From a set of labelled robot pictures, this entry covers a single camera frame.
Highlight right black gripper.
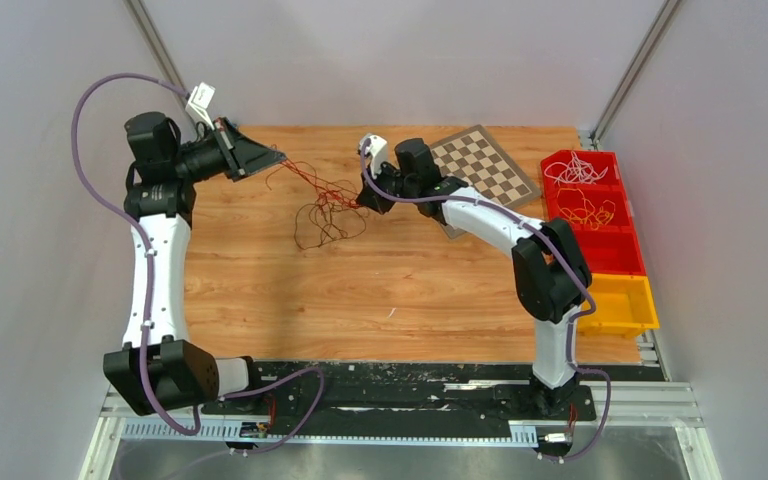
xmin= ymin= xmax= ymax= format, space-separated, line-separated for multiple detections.
xmin=361 ymin=158 xmax=420 ymax=216

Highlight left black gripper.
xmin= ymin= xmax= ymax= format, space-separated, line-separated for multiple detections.
xmin=168 ymin=117 xmax=284 ymax=185

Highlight brown cable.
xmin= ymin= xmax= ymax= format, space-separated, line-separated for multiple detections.
xmin=264 ymin=145 xmax=369 ymax=252

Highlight red cable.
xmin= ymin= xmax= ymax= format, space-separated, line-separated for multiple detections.
xmin=281 ymin=158 xmax=367 ymax=213

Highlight yellow cable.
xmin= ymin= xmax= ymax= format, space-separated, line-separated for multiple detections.
xmin=556 ymin=187 xmax=617 ymax=232

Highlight white cable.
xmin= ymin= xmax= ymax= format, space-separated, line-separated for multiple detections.
xmin=559 ymin=150 xmax=611 ymax=185
xmin=554 ymin=158 xmax=601 ymax=187

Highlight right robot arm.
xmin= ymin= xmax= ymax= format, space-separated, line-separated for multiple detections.
xmin=357 ymin=134 xmax=592 ymax=418

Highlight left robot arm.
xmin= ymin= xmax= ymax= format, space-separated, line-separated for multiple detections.
xmin=103 ymin=111 xmax=286 ymax=416

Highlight checkered chessboard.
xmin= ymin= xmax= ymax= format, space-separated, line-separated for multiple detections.
xmin=429 ymin=125 xmax=542 ymax=209

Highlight red bin far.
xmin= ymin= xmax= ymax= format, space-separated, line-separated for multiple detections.
xmin=540 ymin=150 xmax=622 ymax=194

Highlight red bin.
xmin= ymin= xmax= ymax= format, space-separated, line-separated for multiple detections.
xmin=572 ymin=225 xmax=646 ymax=276
xmin=540 ymin=150 xmax=622 ymax=194
xmin=546 ymin=187 xmax=633 ymax=229

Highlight red bin middle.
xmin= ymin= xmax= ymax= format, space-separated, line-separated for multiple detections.
xmin=546 ymin=187 xmax=633 ymax=229

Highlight red bin near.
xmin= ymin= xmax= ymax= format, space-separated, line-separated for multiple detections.
xmin=572 ymin=225 xmax=646 ymax=276

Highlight yellow bin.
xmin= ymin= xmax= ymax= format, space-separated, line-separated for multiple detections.
xmin=577 ymin=273 xmax=660 ymax=338

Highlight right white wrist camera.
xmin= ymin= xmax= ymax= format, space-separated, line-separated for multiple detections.
xmin=358 ymin=133 xmax=388 ymax=179

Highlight aluminium frame rail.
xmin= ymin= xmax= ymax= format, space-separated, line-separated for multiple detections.
xmin=79 ymin=361 xmax=721 ymax=479

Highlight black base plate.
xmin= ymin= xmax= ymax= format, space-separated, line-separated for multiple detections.
xmin=199 ymin=361 xmax=662 ymax=442

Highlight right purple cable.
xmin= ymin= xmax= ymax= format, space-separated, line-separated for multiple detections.
xmin=357 ymin=139 xmax=614 ymax=463

